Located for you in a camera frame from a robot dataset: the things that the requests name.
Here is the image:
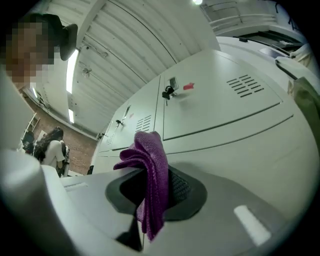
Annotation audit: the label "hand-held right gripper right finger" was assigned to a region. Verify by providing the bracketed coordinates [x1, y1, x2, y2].
[142, 162, 288, 256]

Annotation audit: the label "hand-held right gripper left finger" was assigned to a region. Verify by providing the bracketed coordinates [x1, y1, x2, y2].
[61, 167, 145, 256]

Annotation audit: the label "purple knitted cloth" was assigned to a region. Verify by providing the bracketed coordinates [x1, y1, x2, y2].
[113, 130, 170, 241]

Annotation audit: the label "grey metal locker door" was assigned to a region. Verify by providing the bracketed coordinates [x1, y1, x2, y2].
[96, 115, 316, 201]

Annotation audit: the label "grey metal lockers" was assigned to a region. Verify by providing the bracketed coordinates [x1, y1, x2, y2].
[93, 47, 318, 216]

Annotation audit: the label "person's white printed T-shirt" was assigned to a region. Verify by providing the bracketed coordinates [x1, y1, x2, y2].
[0, 69, 76, 256]

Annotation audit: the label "person's head and neck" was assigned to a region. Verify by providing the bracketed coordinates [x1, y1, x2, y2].
[0, 12, 63, 86]

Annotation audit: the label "white hanging shirt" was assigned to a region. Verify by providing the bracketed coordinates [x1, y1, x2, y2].
[274, 56, 313, 81]

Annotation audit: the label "cream hanging jacket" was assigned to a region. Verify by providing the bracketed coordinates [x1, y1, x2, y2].
[289, 43, 313, 66]

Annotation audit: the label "black head-mounted camera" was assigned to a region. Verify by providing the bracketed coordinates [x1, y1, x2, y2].
[59, 23, 79, 62]

